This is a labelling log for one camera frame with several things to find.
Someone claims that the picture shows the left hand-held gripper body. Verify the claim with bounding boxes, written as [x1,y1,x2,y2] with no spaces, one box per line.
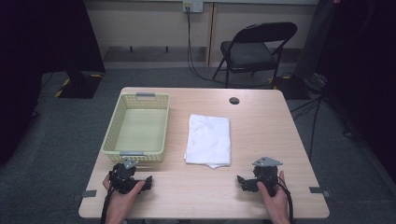
[108,156,148,195]

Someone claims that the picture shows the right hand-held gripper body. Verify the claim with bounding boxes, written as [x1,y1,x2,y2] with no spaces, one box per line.
[251,156,284,198]

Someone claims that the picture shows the pale yellow plastic basket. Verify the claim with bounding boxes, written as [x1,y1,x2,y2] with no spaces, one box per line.
[101,91,171,163]

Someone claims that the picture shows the white towel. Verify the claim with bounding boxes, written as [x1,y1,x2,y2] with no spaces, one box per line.
[183,113,232,170]

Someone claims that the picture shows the person's left hand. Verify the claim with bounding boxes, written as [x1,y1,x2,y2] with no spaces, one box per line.
[102,174,147,217]

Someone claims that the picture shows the person's right hand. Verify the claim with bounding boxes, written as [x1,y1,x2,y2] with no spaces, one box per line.
[257,171,290,218]

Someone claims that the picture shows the grey tape strip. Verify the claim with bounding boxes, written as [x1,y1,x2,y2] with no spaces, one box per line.
[308,186,331,199]
[73,189,97,202]

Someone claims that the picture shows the black tripod legs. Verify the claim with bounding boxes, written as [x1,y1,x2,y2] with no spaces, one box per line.
[289,92,328,161]

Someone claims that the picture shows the black stand base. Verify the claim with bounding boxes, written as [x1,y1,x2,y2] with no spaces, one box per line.
[269,74,312,101]
[55,69,104,100]

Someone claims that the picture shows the black folding chair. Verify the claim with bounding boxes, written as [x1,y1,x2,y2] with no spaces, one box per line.
[212,21,298,90]

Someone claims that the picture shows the black curtain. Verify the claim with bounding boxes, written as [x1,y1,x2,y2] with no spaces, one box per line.
[0,0,106,166]
[292,0,396,183]

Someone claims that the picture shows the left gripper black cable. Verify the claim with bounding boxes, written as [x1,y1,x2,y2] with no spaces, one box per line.
[99,186,115,224]

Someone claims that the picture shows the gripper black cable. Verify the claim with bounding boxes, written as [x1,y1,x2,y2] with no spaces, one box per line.
[276,175,295,224]
[99,186,115,224]

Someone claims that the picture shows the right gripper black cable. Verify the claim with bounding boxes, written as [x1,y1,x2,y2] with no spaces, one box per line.
[276,175,295,224]

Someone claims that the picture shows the wooden wall post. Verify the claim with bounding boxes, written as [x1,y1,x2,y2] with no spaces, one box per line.
[205,2,218,67]

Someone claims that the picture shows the white wall socket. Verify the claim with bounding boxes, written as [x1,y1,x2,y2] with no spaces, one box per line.
[182,0,204,14]

